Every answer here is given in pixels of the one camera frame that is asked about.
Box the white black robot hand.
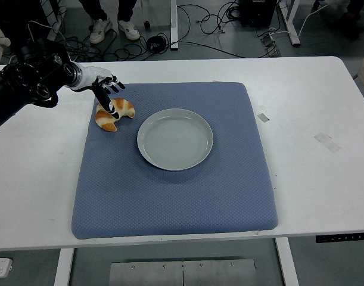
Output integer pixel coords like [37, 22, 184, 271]
[76, 66, 126, 122]

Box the croissant bread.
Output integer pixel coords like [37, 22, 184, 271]
[94, 97, 136, 132]

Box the grey round plate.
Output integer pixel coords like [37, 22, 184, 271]
[136, 108, 214, 172]

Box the grey metal plate with screws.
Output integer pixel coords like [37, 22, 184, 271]
[109, 258, 257, 286]

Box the person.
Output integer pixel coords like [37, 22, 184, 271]
[338, 0, 364, 41]
[79, 0, 141, 45]

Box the white background desk leg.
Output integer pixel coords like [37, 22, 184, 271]
[278, 0, 301, 46]
[169, 0, 179, 50]

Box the blue quilted mat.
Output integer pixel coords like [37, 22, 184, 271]
[70, 82, 279, 241]

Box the black equipment box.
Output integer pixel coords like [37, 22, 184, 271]
[240, 0, 278, 26]

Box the white table leg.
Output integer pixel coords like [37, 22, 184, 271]
[53, 248, 75, 286]
[275, 238, 300, 286]

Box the white power strip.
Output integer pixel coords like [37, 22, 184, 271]
[0, 257, 14, 278]

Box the large grey tape piece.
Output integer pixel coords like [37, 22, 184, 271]
[313, 132, 342, 153]

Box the black table control panel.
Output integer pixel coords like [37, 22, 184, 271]
[315, 231, 364, 244]

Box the tangled black floor cable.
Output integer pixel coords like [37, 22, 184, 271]
[62, 29, 148, 63]

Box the coiled black cable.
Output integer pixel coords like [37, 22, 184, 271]
[146, 33, 168, 52]

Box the long black floor cable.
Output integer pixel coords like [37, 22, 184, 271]
[175, 2, 248, 59]

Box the white floor cable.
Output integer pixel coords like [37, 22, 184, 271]
[267, 2, 330, 38]

